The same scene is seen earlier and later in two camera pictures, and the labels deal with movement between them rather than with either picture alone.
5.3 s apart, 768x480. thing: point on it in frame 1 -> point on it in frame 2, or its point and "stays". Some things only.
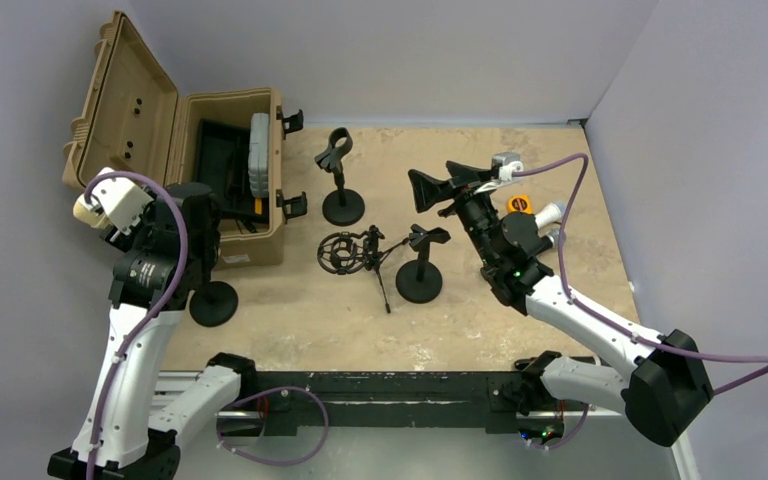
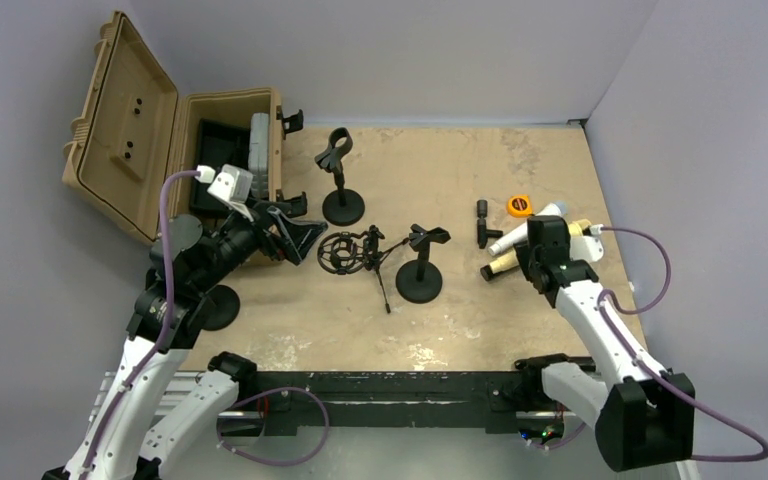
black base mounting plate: x=283 y=396 stays
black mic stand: x=341 y=207 stays
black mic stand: x=213 y=303 stays
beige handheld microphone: x=92 y=214 -> x=512 y=260
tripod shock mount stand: x=344 y=253 stays
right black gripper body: x=476 y=211 -> x=527 y=259
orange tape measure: x=519 y=203 stays
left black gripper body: x=141 y=233 -> x=252 y=235
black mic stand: x=420 y=280 stays
